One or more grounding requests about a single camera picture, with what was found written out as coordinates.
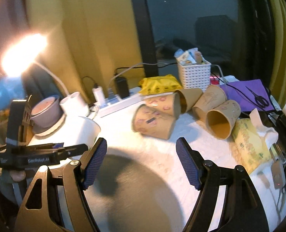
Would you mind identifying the white paper cup green print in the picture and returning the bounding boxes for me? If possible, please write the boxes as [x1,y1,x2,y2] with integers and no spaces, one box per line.
[26,116,102,172]

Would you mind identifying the rightmost brown paper cup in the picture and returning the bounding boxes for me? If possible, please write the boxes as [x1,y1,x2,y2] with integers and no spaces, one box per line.
[206,100,241,140]

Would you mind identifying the brown paper cup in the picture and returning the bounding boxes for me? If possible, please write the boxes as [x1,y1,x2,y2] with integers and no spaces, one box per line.
[132,104,176,140]
[144,93,181,119]
[206,100,241,140]

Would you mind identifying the brown cup with drawing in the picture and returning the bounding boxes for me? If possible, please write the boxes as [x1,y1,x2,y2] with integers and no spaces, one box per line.
[192,85,227,122]

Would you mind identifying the brown cup behind pair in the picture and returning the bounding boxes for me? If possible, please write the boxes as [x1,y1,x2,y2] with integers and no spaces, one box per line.
[175,88,203,114]

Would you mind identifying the rear brown paper cup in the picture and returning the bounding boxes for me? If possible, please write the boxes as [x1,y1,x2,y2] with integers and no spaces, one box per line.
[144,93,181,119]

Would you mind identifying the front brown paper cup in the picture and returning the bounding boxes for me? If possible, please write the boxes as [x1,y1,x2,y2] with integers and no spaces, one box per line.
[132,104,176,140]

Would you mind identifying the left hand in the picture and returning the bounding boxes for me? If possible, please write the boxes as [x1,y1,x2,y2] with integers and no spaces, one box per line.
[9,170,26,182]

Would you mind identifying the white plate under bowl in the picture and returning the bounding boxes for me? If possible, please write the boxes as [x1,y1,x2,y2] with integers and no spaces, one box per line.
[32,114,66,137]

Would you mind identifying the purple bowl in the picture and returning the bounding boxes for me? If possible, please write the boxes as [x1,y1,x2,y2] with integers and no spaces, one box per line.
[31,95,63,128]

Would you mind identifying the pink inner bowl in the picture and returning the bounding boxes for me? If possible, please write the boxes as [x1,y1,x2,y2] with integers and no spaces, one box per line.
[31,96,55,115]

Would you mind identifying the blue plastic bag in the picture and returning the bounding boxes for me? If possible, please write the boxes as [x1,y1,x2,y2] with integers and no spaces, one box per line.
[0,75,26,111]

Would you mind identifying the yellow tissue pack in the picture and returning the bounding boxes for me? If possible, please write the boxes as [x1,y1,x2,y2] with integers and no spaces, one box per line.
[231,108,278,174]

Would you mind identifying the round grey mat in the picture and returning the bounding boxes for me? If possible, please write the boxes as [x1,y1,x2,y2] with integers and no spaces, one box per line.
[84,151,184,231]

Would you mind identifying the white desk lamp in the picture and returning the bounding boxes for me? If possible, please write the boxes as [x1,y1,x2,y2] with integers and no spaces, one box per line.
[1,33,91,117]

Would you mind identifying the white usb charger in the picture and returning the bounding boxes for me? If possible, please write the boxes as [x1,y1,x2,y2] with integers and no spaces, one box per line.
[92,86,107,108]

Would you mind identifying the white power strip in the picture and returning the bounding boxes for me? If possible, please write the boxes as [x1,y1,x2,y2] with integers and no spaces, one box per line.
[92,87,143,118]

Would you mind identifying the black scissors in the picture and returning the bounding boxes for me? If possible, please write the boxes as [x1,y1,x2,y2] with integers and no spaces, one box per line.
[246,87,270,108]

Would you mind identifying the purple cloth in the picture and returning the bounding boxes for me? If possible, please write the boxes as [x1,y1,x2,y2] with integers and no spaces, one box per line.
[220,79,275,112]

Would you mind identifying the black power adapter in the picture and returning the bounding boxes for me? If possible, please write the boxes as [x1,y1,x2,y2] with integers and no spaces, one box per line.
[115,77,130,99]

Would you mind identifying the white woven basket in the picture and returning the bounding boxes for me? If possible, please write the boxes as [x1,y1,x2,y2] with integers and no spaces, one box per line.
[177,62,211,91]

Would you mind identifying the yellow snack bag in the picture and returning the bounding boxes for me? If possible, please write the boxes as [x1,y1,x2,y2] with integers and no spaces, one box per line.
[138,74,183,95]

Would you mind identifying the black usb cable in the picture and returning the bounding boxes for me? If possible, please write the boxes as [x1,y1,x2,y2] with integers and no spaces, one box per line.
[81,76,99,109]

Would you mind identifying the grey charging cable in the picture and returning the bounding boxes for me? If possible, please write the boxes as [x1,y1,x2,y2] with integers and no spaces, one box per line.
[107,62,180,95]

